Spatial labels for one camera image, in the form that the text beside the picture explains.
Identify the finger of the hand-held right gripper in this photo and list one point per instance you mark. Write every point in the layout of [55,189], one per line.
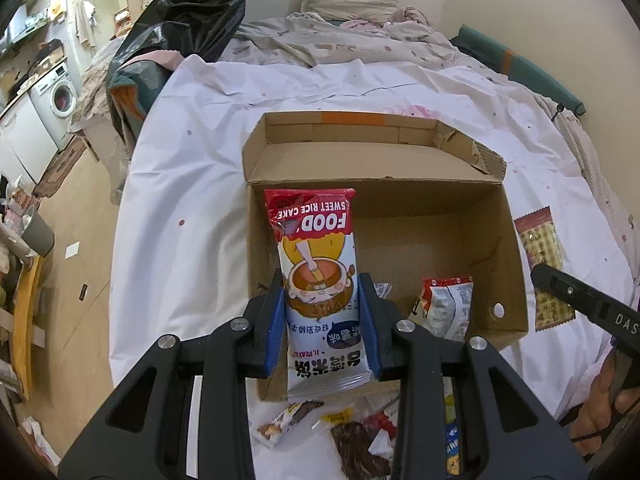
[585,300]

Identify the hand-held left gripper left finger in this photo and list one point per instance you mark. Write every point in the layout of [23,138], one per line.
[277,335]

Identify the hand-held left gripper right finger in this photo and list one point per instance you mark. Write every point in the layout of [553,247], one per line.
[369,340]

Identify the brown patterned snack packet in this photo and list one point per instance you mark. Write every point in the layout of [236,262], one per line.
[542,240]

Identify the rice cake packet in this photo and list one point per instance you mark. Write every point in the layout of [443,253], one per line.
[315,240]

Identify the dark brown packet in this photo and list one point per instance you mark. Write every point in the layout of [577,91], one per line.
[357,447]

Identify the cardboard box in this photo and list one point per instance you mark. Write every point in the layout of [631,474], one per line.
[410,210]

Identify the person's right hand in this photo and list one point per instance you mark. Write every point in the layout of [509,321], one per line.
[597,410]

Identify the small red white snack packet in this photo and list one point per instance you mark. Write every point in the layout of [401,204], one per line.
[445,305]

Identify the brown white snack bar packet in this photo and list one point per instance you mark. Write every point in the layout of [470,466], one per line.
[285,422]

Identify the clear red white wrapper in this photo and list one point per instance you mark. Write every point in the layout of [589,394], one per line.
[382,427]

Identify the beige waffle blanket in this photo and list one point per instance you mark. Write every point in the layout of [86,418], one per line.
[595,160]

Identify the white bed sheet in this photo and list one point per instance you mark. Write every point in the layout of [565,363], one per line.
[190,185]

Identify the white paper sheet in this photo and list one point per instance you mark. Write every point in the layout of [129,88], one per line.
[73,250]

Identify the green rolled mat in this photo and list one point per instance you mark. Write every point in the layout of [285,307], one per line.
[520,67]

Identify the yellow table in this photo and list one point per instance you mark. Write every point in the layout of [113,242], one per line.
[25,320]

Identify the crumpled white paper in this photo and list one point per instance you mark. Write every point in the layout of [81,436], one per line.
[42,442]

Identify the grey trash bin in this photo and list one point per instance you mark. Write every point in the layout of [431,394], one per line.
[39,235]

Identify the brown door mat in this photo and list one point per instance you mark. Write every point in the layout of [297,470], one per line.
[60,167]

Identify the floral grey duvet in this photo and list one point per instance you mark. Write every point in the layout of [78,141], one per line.
[310,40]

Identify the pink cloth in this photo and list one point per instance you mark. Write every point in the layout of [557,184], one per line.
[160,58]

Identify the beige patterned cloth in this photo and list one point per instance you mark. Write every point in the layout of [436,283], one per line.
[92,90]

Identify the white cabinet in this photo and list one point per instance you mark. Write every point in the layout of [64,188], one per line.
[22,140]

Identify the white washing machine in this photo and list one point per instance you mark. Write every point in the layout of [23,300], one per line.
[57,100]

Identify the black garbage bag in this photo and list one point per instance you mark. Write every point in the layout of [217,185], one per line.
[190,5]

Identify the hanging white towel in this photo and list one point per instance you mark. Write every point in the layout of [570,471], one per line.
[85,22]

